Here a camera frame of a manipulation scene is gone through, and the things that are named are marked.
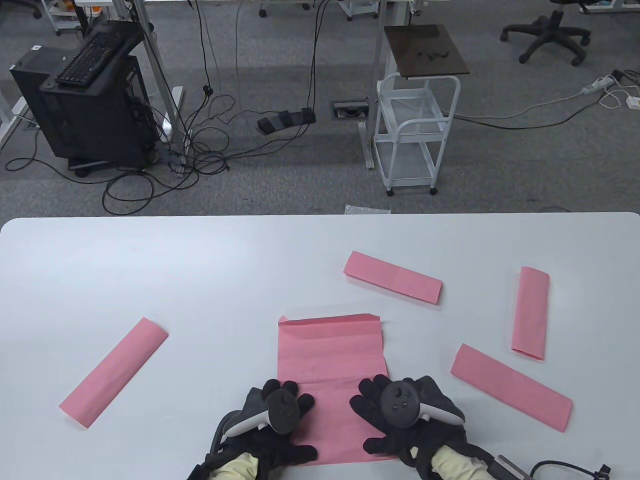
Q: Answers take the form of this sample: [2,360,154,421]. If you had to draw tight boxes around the pink paper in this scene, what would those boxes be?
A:
[510,266,551,362]
[276,313,390,467]
[450,343,573,433]
[58,316,169,430]
[343,250,444,306]

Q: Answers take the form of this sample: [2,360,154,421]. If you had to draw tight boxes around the black floor cables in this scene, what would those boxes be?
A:
[5,0,333,217]

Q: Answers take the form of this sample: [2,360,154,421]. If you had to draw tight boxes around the black keyboard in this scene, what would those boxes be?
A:
[55,31,130,87]

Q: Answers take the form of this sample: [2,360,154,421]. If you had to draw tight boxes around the person's left hand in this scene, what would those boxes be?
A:
[205,378,318,467]

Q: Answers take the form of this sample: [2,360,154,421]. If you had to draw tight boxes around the metal desk leg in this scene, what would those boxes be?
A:
[111,0,186,173]

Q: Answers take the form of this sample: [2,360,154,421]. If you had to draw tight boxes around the black office chair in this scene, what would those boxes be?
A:
[500,0,592,67]

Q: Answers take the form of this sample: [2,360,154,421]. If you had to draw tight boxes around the person's right hand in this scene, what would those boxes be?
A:
[349,375,468,468]

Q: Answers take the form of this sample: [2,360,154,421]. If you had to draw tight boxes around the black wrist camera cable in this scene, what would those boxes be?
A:
[530,460,613,480]

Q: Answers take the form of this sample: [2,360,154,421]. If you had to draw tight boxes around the clear plastic bag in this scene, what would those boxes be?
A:
[344,203,392,216]

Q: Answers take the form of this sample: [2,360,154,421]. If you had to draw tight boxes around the black chair base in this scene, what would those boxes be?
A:
[0,0,43,20]

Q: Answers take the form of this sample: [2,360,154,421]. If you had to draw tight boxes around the black white hand controller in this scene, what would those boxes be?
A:
[380,381,466,430]
[220,387,302,441]

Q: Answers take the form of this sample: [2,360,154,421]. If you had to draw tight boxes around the person's left forearm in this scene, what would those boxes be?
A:
[187,451,262,480]

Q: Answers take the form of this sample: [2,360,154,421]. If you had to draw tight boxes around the white wire cart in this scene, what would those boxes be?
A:
[372,72,462,197]

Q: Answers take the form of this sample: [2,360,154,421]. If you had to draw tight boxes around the dark brown board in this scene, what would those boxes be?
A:
[383,24,471,81]

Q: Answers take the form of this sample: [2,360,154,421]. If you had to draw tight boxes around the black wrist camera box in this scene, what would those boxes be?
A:
[487,454,531,480]

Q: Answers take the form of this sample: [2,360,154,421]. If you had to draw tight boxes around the long dark floor cable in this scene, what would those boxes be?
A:
[452,92,608,131]

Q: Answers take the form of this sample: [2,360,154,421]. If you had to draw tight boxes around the white power strip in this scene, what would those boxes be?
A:
[581,75,617,96]

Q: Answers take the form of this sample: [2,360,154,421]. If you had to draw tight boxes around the black foot pedal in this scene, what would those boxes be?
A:
[256,107,318,135]

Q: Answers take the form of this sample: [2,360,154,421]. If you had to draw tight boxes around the metal floor socket box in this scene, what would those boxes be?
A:
[331,100,370,120]

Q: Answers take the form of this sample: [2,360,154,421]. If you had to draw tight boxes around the black computer tower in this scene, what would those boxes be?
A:
[10,20,160,178]

